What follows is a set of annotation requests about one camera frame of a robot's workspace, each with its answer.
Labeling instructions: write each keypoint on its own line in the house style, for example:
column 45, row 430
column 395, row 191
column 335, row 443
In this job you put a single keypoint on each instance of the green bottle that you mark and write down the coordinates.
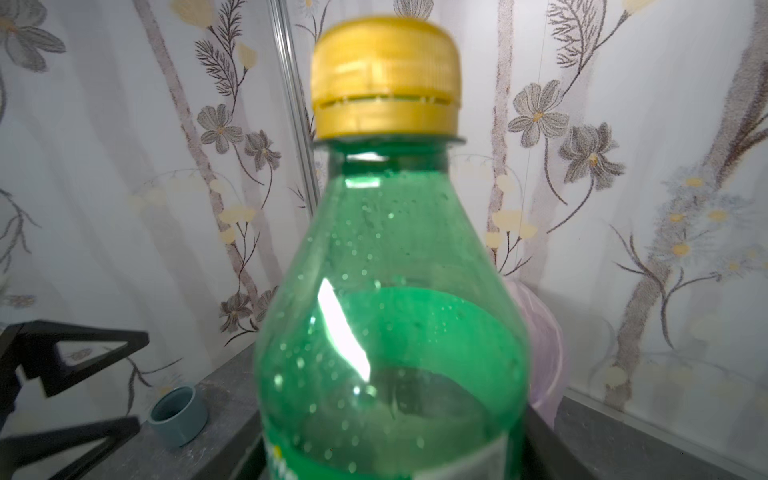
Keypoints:
column 392, row 349

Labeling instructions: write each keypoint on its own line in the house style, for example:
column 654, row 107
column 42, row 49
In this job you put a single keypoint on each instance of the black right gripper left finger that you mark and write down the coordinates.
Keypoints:
column 253, row 466

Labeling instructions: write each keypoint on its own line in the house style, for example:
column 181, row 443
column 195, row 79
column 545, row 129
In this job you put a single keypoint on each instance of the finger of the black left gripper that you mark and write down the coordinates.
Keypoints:
column 61, row 355
column 20, row 451

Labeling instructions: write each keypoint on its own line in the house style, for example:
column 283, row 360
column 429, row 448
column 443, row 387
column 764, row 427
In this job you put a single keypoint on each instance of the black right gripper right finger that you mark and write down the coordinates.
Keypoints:
column 545, row 456

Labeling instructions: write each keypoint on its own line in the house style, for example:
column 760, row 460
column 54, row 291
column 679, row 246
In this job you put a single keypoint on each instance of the teal cup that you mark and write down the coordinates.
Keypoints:
column 178, row 417

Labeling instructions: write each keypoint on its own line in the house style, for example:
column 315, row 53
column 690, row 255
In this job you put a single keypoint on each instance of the pink bin liner bag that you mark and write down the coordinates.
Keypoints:
column 549, row 377

